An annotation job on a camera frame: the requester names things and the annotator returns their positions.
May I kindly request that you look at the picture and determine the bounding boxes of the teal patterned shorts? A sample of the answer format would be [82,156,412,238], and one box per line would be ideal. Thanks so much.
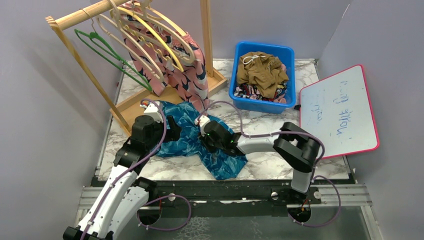
[156,101,248,180]

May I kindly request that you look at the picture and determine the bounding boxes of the comic print shorts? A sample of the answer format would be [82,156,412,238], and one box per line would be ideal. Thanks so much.
[233,83,277,103]

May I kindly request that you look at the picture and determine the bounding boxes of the yellow hanger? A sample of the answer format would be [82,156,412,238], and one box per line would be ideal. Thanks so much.
[115,7,184,72]

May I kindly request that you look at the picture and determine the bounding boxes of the pink floral shorts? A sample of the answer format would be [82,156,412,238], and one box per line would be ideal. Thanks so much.
[119,3,210,114]

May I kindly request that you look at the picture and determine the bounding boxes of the mustard brown shorts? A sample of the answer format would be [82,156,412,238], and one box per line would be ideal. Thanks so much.
[236,51,289,98]

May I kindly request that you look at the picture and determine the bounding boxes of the green hanger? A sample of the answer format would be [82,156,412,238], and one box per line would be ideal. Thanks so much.
[74,28,153,92]

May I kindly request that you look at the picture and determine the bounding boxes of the beige wooden hanger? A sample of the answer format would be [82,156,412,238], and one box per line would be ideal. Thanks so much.
[95,0,165,89]
[117,0,205,71]
[133,0,187,36]

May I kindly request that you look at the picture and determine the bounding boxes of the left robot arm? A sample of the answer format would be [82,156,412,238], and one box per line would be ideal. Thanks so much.
[62,113,182,240]

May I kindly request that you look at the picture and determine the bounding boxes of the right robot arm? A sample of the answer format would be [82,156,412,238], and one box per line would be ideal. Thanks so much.
[195,119,325,204]

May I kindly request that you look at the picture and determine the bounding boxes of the wooden clothes rack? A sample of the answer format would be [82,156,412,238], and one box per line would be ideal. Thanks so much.
[45,0,228,136]

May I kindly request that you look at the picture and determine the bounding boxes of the blue plastic bin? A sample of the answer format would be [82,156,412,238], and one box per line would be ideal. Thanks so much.
[228,41,297,115]

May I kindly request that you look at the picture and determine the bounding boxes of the pink framed whiteboard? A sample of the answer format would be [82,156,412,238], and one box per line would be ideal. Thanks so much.
[299,64,380,159]

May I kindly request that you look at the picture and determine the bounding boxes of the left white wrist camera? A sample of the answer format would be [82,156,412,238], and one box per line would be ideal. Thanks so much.
[140,101,164,123]

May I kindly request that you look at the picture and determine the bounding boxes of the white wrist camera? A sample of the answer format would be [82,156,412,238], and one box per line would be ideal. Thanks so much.
[140,101,164,123]
[194,115,211,136]

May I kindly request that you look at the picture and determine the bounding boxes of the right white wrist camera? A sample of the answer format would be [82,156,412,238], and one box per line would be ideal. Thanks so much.
[194,115,211,136]

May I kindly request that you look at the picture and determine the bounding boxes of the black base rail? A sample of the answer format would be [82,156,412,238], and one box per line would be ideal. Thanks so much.
[91,177,357,220]

